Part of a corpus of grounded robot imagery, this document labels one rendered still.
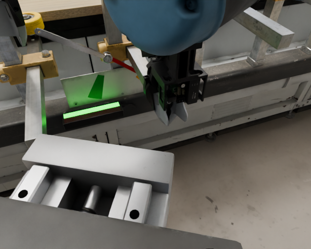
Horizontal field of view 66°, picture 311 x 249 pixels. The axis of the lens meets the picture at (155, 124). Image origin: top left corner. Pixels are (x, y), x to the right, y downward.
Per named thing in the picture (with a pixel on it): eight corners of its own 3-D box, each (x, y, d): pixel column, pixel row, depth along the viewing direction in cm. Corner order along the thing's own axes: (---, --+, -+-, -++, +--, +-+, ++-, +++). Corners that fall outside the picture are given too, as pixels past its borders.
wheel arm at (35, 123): (50, 149, 45) (42, 134, 42) (31, 154, 44) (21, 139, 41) (43, 45, 74) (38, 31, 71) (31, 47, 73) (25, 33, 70)
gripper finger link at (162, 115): (161, 143, 46) (162, 106, 40) (151, 123, 50) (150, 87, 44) (176, 139, 47) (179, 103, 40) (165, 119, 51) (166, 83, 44)
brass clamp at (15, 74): (59, 77, 62) (53, 60, 58) (2, 88, 59) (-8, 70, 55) (57, 65, 66) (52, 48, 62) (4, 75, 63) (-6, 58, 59)
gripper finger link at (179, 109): (176, 139, 47) (179, 103, 40) (165, 119, 51) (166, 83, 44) (190, 135, 48) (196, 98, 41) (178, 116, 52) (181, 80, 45)
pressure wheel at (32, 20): (58, 50, 75) (46, 12, 67) (40, 62, 70) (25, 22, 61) (37, 45, 77) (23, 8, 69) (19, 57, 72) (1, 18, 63)
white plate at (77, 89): (153, 90, 76) (153, 62, 69) (69, 108, 70) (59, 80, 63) (153, 89, 77) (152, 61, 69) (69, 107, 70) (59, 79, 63)
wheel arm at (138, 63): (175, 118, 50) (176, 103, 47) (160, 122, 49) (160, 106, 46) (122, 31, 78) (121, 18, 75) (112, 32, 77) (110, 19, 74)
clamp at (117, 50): (149, 56, 67) (149, 39, 64) (102, 65, 64) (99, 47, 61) (143, 47, 71) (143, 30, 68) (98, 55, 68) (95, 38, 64)
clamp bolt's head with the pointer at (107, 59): (149, 75, 70) (106, 53, 60) (144, 82, 71) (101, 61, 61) (147, 72, 71) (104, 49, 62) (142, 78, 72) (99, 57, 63)
